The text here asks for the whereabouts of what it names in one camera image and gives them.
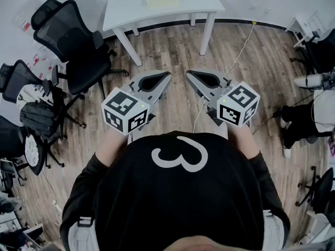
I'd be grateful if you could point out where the white floor cable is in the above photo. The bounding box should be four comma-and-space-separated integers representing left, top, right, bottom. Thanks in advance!
193, 21, 256, 133

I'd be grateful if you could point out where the person's right forearm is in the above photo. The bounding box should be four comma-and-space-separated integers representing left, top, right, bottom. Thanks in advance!
230, 124, 260, 159

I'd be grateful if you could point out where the large black office chair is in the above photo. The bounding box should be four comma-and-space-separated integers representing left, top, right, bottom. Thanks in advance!
30, 0, 129, 99

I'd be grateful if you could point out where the round white patterned cushion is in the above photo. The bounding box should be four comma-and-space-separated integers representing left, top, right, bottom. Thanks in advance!
25, 134, 40, 167

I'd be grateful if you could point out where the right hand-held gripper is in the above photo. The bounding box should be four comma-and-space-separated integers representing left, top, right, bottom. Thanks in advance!
186, 69, 261, 128

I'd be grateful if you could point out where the white power strip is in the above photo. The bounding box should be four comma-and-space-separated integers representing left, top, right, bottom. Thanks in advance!
48, 194, 64, 229

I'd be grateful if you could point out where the person's black printed shirt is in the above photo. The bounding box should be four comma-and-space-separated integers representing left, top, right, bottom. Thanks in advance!
59, 131, 291, 251

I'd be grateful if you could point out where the person's left forearm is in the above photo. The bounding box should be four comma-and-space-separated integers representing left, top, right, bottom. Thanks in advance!
97, 128, 132, 167

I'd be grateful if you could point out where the white harness strap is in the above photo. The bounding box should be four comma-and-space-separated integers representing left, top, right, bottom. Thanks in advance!
262, 209, 285, 251
68, 215, 96, 251

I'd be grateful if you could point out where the person's face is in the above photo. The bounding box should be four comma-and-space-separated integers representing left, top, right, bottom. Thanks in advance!
162, 235, 264, 251

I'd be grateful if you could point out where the white device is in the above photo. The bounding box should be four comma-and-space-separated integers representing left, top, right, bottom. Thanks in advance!
293, 74, 324, 89

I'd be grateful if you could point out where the small white table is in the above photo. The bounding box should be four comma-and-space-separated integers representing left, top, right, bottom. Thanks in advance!
285, 16, 321, 48

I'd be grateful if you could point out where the black backpack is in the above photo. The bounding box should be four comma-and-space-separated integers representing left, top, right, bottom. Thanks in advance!
19, 101, 57, 138

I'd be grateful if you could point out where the black mesh office chair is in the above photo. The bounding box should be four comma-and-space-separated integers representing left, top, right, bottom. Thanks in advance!
0, 59, 87, 170

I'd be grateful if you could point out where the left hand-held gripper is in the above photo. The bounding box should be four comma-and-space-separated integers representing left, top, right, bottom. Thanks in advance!
101, 71, 173, 144

